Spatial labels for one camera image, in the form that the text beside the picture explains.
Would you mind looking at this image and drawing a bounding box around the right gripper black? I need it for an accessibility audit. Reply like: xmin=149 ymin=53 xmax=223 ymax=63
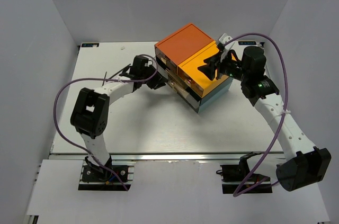
xmin=197 ymin=49 xmax=249 ymax=82

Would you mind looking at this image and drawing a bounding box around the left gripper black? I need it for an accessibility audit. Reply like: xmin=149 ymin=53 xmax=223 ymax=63
xmin=141 ymin=65 xmax=169 ymax=91

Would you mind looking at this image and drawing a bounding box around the clear wide drawer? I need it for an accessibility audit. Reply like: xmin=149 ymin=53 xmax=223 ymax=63
xmin=168 ymin=74 xmax=201 ymax=113

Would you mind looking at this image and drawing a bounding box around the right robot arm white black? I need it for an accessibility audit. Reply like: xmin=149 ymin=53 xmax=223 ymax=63
xmin=198 ymin=46 xmax=332 ymax=191

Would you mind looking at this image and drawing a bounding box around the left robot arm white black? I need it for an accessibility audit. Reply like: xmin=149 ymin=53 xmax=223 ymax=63
xmin=70 ymin=55 xmax=168 ymax=181

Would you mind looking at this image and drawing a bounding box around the thin black makeup brush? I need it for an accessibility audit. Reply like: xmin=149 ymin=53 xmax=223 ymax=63
xmin=107 ymin=68 xmax=124 ymax=79

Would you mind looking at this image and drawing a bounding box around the yellow drawer box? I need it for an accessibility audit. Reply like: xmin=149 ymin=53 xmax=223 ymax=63
xmin=177 ymin=41 xmax=229 ymax=97

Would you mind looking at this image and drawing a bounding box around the dark grey drawer box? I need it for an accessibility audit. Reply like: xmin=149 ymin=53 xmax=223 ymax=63
xmin=156 ymin=57 xmax=201 ymax=112

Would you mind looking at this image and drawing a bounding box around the teal drawer box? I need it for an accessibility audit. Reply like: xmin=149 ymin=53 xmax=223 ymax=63
xmin=195 ymin=78 xmax=233 ymax=113

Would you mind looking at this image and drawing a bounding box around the dark orange drawer box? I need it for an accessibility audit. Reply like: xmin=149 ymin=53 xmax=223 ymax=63
xmin=155 ymin=23 xmax=213 ymax=70

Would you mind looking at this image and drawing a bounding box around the blue label sticker right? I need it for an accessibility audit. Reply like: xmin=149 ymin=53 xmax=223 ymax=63
xmin=238 ymin=41 xmax=257 ymax=46

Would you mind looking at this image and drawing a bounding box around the blue label sticker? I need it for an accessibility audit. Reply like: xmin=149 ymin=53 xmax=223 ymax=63
xmin=238 ymin=41 xmax=257 ymax=46
xmin=81 ymin=43 xmax=100 ymax=48

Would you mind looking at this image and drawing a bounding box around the blue label sticker left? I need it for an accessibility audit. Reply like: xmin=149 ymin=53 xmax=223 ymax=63
xmin=81 ymin=43 xmax=100 ymax=48

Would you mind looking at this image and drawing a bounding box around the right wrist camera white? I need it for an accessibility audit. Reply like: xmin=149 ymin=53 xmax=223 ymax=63
xmin=216 ymin=33 xmax=234 ymax=60

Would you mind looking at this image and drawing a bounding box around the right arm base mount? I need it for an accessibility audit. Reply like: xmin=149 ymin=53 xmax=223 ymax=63
xmin=216 ymin=152 xmax=273 ymax=194

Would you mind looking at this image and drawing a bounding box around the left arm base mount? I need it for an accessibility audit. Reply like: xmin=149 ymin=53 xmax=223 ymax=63
xmin=78 ymin=156 xmax=134 ymax=191

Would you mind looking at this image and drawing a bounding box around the aluminium rail lower left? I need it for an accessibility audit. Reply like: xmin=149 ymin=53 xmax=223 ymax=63
xmin=23 ymin=215 xmax=39 ymax=224

